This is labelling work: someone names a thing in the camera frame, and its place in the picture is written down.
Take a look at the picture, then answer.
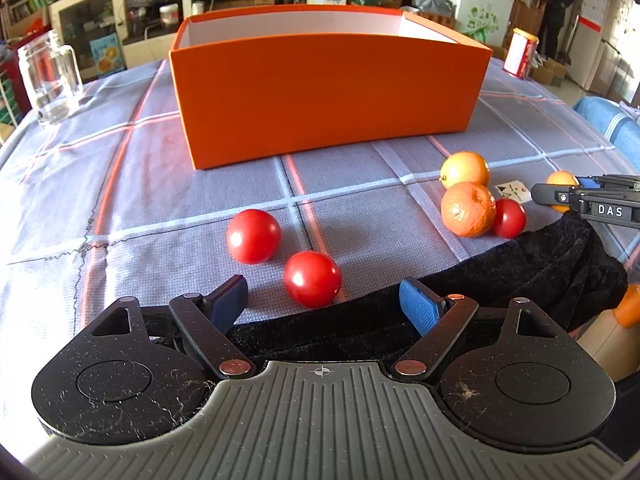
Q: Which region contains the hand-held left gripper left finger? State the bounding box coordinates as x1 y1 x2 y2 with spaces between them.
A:
89 275 257 380

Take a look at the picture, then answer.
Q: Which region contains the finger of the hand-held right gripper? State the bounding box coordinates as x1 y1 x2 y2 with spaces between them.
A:
531 183 640 222
575 174 640 187

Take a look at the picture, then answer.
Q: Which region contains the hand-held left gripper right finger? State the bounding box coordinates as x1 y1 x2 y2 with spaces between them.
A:
394 276 571 377

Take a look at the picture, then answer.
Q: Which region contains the small orange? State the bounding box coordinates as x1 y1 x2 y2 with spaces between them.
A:
546 171 580 213

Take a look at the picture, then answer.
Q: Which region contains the orange cardboard box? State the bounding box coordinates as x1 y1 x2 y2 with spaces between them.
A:
168 4 493 171

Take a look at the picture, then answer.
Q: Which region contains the small white printed card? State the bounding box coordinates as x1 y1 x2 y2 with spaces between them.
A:
495 179 533 205

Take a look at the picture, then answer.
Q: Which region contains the red tomato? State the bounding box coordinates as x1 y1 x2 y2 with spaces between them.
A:
283 251 343 309
226 208 282 265
492 198 528 239

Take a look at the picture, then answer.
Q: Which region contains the blue striped cloth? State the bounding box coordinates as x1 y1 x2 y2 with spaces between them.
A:
572 96 640 153

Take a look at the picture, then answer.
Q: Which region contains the black fuzzy cloth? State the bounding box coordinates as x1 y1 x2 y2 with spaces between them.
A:
227 210 628 362

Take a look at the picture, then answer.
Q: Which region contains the bumpy orange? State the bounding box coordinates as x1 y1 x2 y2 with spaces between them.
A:
441 181 497 239

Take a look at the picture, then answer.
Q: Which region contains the smooth orange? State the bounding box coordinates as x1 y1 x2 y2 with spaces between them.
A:
440 151 491 191

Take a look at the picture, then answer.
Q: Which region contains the orange plastic object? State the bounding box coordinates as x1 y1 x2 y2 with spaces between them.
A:
612 284 640 328

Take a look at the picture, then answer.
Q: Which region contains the red printed can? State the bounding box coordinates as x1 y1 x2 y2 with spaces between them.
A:
503 28 540 79

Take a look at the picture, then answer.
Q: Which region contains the white chest freezer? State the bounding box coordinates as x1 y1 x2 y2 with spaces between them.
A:
446 0 518 48

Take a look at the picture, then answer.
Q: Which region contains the clear glass jar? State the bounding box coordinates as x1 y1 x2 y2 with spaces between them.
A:
17 30 83 128

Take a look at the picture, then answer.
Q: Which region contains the white glass door cabinet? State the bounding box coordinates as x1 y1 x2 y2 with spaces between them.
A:
49 0 129 79

